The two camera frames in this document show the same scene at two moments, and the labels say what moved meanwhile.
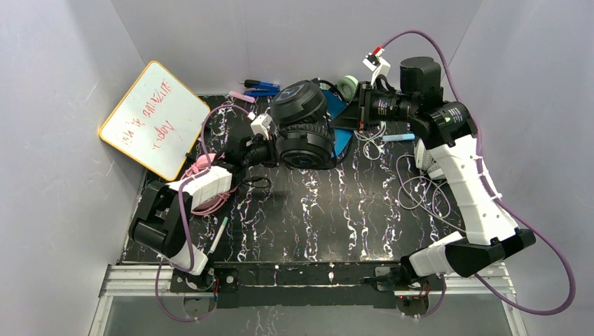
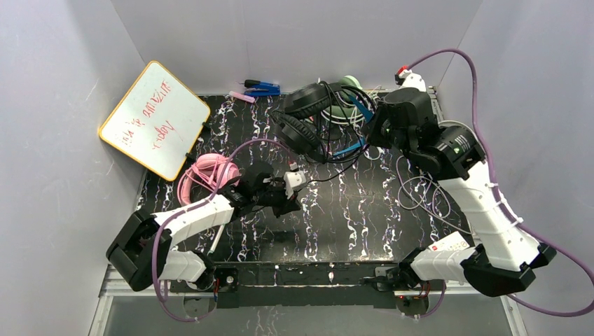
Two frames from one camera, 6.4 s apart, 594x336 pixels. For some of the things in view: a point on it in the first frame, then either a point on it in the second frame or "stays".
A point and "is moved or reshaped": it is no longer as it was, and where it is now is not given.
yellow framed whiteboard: x=157 y=122 stays
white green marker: x=218 y=235 stays
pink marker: x=243 y=97 stays
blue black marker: x=256 y=87 stays
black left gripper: x=270 y=150 -> x=282 y=201
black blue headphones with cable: x=314 y=127 is moved or reshaped
